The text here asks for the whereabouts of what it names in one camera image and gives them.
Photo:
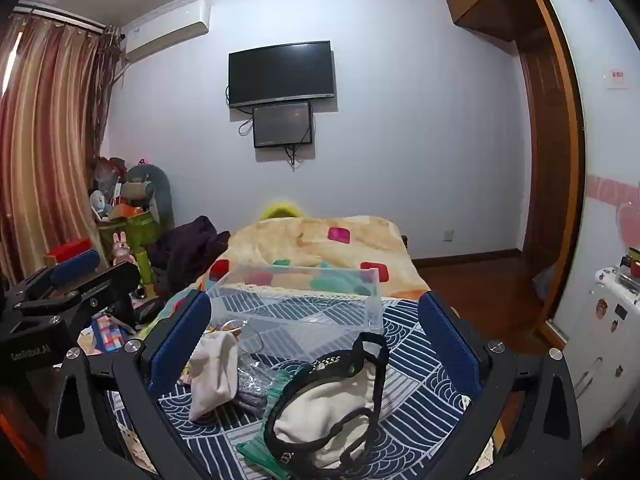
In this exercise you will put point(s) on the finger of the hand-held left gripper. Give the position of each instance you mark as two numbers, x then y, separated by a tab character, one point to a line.
112	280
75	265

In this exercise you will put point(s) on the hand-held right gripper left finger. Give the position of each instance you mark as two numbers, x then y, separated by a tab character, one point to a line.
182	340

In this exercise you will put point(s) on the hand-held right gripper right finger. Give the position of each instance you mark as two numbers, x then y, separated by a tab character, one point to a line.
445	340

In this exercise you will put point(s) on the cream cloth pouch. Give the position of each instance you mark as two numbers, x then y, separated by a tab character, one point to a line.
215	375

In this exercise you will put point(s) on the grey sequin pouch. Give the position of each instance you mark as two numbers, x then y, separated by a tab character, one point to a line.
250	385

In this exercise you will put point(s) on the green frilled cloth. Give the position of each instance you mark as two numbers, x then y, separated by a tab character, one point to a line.
276	385

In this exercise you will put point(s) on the clear plastic storage box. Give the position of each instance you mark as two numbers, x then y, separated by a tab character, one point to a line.
300	310

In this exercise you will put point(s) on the red box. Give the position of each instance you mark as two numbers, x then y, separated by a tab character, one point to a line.
70	250

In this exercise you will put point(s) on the pink bunny toy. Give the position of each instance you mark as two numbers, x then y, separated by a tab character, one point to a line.
122	252

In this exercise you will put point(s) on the green cylinder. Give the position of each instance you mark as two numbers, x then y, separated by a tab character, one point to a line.
145	267

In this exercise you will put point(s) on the green storage box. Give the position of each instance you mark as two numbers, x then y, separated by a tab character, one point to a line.
135	232

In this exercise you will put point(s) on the colourful checked cloth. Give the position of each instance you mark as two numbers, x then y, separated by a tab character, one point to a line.
107	335

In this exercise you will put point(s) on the dark purple cloth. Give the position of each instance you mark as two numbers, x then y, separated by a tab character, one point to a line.
190	250

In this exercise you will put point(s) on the blue white patterned cloth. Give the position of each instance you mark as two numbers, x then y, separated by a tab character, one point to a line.
410	425

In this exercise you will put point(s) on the red plastic bag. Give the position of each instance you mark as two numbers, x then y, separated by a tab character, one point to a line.
111	170

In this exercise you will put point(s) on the striped red curtain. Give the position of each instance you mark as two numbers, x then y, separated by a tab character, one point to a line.
45	150

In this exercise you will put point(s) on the beige patterned blanket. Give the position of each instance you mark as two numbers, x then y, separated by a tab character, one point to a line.
300	240

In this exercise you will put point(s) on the white suitcase with stickers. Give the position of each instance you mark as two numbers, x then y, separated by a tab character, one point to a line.
600	350

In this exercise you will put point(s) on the yellow foam arch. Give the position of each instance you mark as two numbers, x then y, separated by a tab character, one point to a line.
277	208

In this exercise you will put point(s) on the wooden door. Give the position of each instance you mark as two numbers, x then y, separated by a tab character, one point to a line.
547	170

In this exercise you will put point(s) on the white air conditioner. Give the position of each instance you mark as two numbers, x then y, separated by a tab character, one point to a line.
165	27

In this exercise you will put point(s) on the wooden overhead cabinet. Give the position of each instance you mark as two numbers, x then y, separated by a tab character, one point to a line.
485	0

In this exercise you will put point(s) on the white wall socket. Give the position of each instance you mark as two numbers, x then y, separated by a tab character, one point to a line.
448	235

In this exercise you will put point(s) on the small black wall monitor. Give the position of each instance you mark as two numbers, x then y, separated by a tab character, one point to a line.
282	125

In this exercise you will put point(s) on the large black wall television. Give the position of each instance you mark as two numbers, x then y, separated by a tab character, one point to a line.
280	72

